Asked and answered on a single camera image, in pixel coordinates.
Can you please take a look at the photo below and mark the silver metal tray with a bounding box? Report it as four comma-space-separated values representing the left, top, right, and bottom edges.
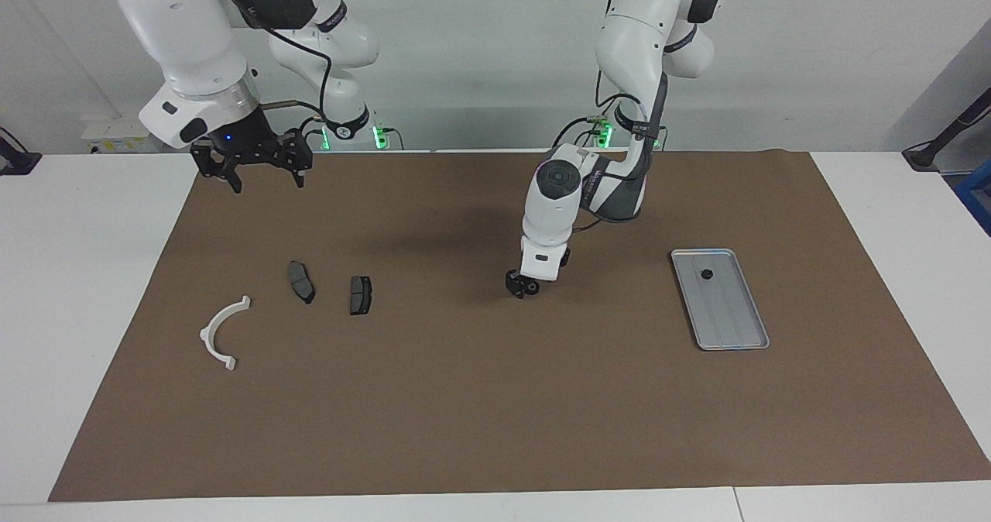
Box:
670, 249, 770, 351

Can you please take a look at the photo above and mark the brown table mat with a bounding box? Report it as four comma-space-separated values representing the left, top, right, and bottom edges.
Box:
48, 151, 991, 503

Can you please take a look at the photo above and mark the black table clamp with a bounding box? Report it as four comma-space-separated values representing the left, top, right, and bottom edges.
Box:
0, 125, 42, 177

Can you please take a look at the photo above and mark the blue crate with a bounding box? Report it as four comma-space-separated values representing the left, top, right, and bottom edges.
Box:
954, 158, 991, 236

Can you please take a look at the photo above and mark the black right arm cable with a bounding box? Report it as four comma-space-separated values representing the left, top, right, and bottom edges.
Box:
215, 0, 335, 134

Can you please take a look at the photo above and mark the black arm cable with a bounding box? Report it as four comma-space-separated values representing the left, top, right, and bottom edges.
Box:
215, 0, 335, 134
569, 73, 668, 236

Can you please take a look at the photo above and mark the white curved plastic bracket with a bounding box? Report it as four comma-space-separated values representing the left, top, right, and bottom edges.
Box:
199, 296, 252, 372

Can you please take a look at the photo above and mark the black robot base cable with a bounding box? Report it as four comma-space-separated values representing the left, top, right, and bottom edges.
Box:
551, 115, 603, 149

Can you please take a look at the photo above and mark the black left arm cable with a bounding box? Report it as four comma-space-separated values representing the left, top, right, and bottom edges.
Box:
569, 73, 668, 236

